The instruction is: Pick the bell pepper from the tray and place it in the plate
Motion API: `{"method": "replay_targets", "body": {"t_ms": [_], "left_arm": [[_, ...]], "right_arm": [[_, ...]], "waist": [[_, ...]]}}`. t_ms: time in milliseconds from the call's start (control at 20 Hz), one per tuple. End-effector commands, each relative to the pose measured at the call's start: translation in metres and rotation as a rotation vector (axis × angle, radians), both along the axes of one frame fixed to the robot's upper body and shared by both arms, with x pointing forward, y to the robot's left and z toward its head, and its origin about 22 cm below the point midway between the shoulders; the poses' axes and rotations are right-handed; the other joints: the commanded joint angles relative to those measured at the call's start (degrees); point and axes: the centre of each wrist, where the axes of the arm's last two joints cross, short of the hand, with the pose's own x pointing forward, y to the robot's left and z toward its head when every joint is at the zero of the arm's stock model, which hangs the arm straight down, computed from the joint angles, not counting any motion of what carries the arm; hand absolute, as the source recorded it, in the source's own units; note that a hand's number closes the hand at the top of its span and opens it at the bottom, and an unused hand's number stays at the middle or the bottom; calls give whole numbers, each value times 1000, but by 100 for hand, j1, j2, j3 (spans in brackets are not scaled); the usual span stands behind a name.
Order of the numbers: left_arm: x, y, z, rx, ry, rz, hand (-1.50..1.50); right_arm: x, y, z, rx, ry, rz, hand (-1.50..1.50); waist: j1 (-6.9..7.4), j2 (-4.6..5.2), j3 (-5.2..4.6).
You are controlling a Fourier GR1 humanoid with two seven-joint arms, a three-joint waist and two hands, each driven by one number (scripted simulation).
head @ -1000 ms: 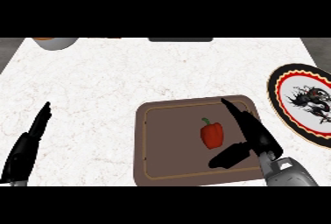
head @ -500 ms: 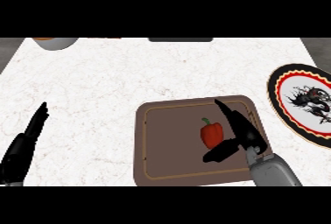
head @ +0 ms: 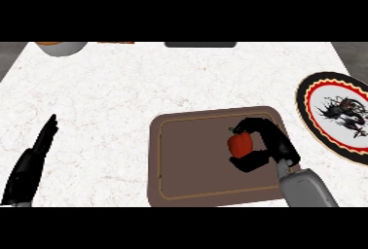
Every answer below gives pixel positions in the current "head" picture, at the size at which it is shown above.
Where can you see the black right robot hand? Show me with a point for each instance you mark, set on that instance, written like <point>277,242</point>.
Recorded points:
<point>279,142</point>

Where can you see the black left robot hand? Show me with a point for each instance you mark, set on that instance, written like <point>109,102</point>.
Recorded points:
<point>30,168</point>

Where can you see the red bell pepper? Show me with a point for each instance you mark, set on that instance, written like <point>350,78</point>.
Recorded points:
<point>240,143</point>

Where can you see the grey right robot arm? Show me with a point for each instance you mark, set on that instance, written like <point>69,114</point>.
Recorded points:
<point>305,188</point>

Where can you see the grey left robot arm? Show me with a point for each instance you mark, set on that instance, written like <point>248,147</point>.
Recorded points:
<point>20,204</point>

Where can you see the black-rimmed patterned plate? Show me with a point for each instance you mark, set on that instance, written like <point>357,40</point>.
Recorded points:
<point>341,116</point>

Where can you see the brown tray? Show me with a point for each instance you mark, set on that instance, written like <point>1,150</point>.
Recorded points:
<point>197,162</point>

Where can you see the dark grey flat object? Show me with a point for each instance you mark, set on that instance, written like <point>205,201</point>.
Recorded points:
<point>200,44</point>

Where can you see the grey bowl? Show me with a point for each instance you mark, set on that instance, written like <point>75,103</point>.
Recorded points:
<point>61,48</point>

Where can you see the orange-brown object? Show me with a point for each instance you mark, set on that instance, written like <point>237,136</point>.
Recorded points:
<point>116,42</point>

